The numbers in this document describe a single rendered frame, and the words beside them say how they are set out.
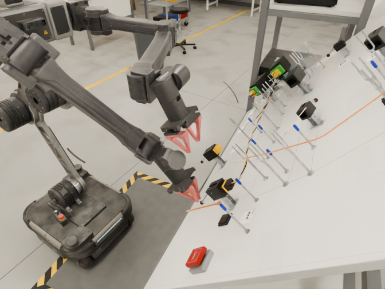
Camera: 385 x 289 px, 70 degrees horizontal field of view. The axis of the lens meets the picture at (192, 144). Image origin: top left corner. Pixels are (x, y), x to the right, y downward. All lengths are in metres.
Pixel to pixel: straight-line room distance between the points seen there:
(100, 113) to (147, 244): 1.46
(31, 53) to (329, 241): 0.71
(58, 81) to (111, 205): 1.42
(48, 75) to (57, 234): 1.42
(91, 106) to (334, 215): 0.60
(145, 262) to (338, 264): 1.65
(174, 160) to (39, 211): 1.54
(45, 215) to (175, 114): 1.60
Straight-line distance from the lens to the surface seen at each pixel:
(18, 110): 1.91
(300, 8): 1.58
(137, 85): 0.71
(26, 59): 0.73
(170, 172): 0.86
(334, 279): 1.18
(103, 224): 1.96
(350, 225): 0.54
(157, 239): 2.11
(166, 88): 0.67
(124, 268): 2.03
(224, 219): 0.82
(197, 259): 0.73
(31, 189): 2.76
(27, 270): 2.25
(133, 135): 0.80
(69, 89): 0.74
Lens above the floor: 1.76
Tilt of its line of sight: 38 degrees down
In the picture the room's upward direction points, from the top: straight up
